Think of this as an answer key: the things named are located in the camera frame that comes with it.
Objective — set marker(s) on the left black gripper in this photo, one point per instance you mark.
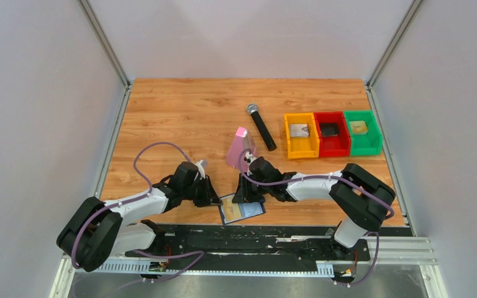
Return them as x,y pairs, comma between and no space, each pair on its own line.
210,197

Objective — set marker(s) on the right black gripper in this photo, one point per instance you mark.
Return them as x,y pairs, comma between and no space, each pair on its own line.
243,194

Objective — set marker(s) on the blue leather card holder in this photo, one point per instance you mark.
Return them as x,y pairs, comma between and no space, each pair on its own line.
248,210

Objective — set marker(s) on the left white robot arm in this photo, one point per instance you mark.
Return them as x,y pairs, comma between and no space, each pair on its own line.
100,229

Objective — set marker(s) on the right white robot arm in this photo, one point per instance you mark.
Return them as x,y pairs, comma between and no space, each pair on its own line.
366,200

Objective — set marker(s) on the white cards in yellow bin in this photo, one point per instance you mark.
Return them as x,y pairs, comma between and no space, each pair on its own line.
298,130

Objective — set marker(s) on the black cards in red bin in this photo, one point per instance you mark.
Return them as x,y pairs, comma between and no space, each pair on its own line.
328,129

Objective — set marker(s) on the gold cards in green bin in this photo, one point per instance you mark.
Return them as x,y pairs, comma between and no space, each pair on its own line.
358,127

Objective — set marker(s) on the pink metronome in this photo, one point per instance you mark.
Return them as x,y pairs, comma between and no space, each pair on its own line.
242,140

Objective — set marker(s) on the yellow plastic bin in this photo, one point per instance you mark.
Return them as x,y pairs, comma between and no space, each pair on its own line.
299,148

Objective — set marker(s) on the black microphone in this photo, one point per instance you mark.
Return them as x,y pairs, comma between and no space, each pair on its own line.
253,111

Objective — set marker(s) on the red plastic bin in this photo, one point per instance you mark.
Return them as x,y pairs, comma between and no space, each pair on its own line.
333,146

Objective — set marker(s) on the green plastic bin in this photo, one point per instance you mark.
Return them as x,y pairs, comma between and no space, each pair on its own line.
370,141

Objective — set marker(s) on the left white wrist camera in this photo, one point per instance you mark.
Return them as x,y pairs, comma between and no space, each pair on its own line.
201,165

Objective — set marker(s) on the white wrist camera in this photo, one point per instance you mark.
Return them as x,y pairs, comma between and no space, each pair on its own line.
201,165
248,158

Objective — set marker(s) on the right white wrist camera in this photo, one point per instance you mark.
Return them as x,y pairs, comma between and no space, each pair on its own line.
248,158

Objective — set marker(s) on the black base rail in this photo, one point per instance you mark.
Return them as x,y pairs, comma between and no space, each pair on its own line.
256,248

